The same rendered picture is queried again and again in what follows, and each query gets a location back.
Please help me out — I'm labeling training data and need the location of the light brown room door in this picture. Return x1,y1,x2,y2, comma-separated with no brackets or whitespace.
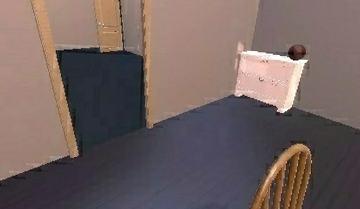
89,0,127,55

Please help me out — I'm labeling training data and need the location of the white chest of drawers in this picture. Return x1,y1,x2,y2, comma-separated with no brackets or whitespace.
233,49,309,115

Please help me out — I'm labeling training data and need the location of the dark red ball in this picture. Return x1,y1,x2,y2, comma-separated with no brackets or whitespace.
287,43,307,61

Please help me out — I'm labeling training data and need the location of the brown wooden spindle chair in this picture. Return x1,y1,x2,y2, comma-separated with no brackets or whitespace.
247,141,314,209

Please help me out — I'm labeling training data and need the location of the light brown door frame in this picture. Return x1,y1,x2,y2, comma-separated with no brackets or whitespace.
21,0,160,162

